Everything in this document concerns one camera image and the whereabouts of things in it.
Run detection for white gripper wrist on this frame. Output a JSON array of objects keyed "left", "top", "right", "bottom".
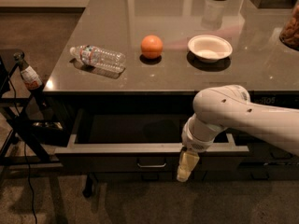
[{"left": 177, "top": 114, "right": 226, "bottom": 182}]

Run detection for dark drawer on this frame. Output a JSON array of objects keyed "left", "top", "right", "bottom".
[
  {"left": 93, "top": 171, "right": 207, "bottom": 183},
  {"left": 242, "top": 142, "right": 299, "bottom": 166},
  {"left": 192, "top": 165, "right": 299, "bottom": 181},
  {"left": 54, "top": 108, "right": 250, "bottom": 174}
]

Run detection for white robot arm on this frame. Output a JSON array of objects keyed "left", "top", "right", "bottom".
[{"left": 177, "top": 85, "right": 299, "bottom": 182}]

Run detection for dark counter cabinet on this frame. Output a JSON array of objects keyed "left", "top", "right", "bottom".
[{"left": 42, "top": 0, "right": 299, "bottom": 199}]

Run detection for white paper bowl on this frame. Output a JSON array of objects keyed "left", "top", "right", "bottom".
[{"left": 188, "top": 35, "right": 233, "bottom": 63}]

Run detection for orange fruit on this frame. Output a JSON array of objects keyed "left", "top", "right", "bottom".
[{"left": 141, "top": 35, "right": 163, "bottom": 59}]

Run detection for clear plastic water bottle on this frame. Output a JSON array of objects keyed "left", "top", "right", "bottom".
[{"left": 69, "top": 45, "right": 126, "bottom": 74}]

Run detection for black side stand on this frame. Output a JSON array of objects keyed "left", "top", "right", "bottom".
[{"left": 0, "top": 49, "right": 82, "bottom": 185}]

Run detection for glass soda bottle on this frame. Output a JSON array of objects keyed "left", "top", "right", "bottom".
[{"left": 13, "top": 52, "right": 52, "bottom": 119}]

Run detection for black cable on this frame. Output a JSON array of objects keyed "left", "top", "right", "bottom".
[{"left": 7, "top": 75, "right": 39, "bottom": 224}]

